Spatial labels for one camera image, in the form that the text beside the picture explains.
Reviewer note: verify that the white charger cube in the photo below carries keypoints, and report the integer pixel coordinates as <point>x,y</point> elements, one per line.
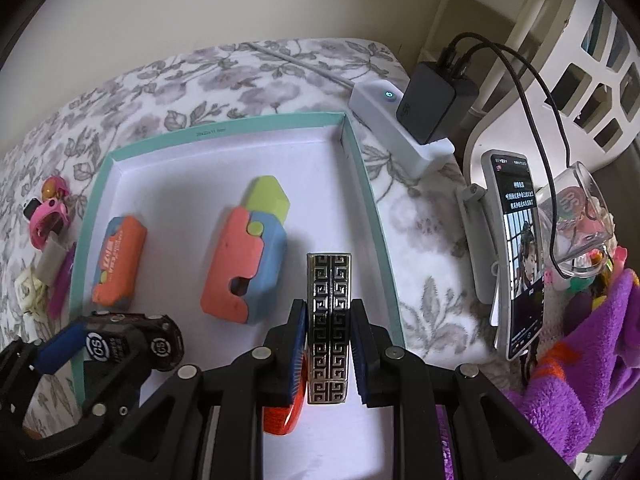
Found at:
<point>50,260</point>

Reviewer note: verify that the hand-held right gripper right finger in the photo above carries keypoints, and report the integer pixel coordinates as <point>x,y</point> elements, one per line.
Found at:
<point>361,355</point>

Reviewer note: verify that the pink smartwatch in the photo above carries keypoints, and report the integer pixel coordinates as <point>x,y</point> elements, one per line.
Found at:
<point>47,215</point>

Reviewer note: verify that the white wooden rack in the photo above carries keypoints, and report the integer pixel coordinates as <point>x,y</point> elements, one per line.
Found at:
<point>525,25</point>

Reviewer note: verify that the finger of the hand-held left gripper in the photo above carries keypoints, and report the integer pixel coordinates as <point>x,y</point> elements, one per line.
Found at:
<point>55,350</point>
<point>115,390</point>

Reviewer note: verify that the colourful small toys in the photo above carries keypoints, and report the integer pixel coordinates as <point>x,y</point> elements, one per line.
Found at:
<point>600,260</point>

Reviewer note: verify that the white power strip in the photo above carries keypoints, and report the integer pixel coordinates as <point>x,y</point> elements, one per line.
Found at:
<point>380,110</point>

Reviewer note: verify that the green orange blue toy knife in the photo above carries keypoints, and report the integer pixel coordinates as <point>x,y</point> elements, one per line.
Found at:
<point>250,255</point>

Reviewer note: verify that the black charger block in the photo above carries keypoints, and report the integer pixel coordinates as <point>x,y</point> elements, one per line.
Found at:
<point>435,105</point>

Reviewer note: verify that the white lattice basket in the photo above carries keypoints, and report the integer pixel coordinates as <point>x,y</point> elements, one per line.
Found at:
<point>560,25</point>

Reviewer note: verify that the purple fleece towel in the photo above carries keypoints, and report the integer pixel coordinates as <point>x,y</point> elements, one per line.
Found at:
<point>575,385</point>

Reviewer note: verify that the teal shallow cardboard box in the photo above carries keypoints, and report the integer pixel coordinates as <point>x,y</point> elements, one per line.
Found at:
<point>190,180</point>

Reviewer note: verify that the orange glue bottle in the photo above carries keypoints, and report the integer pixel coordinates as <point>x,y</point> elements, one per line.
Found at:
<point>285,417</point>

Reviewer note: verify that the white phone stand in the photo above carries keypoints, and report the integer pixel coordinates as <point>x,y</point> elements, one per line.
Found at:
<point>477,255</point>

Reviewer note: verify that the clear glass cup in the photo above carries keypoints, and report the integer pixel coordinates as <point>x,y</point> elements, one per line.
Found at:
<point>580,220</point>

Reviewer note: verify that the orange and blue eraser case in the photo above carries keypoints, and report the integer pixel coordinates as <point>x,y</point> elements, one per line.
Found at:
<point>120,265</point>

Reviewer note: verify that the smartphone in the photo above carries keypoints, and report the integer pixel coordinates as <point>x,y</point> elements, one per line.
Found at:
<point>520,260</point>

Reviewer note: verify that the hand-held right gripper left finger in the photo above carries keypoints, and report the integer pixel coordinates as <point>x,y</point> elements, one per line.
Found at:
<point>298,345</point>

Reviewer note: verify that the white smartwatch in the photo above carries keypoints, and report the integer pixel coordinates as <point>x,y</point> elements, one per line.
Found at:
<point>31,206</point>

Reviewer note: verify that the black toy car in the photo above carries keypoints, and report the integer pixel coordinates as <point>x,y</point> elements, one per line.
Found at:
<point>130,340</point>

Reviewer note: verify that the gold black patterned case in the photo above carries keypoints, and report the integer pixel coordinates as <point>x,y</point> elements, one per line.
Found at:
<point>328,320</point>

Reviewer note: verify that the magenta pen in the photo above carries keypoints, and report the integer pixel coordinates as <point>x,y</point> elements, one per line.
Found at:
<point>62,280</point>

